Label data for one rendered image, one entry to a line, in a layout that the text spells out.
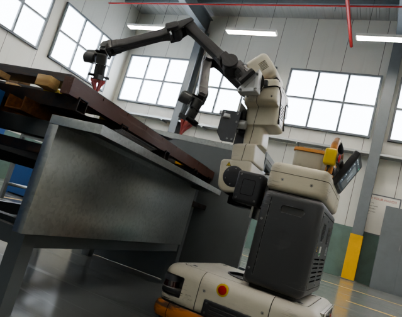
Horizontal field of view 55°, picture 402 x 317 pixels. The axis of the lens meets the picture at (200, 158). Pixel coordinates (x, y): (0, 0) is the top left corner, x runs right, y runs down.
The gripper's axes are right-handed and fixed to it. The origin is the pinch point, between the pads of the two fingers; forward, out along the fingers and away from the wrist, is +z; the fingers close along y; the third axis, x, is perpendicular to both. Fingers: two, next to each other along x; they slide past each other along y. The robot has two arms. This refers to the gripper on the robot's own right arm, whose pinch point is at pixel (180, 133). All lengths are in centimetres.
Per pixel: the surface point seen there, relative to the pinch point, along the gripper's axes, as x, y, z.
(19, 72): -79, -28, 13
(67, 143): -79, 8, 26
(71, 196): -69, 12, 42
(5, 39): 495, -853, -51
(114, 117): -54, -1, 11
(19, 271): -72, 10, 73
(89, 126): -86, 18, 18
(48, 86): -83, -8, 13
